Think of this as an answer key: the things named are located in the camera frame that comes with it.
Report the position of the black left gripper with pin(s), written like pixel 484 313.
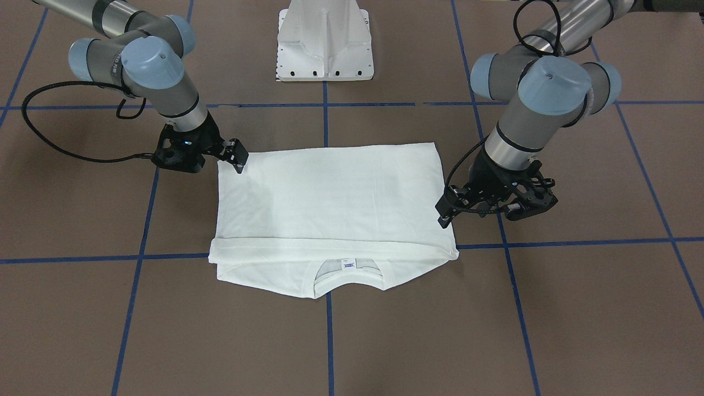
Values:
pixel 486 177

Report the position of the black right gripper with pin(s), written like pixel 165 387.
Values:
pixel 208 141

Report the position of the white long-sleeve printed shirt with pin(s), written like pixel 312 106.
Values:
pixel 304 222

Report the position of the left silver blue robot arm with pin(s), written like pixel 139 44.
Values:
pixel 545 91

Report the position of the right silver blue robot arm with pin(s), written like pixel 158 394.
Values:
pixel 141 56

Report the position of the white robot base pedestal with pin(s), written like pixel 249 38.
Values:
pixel 324 41

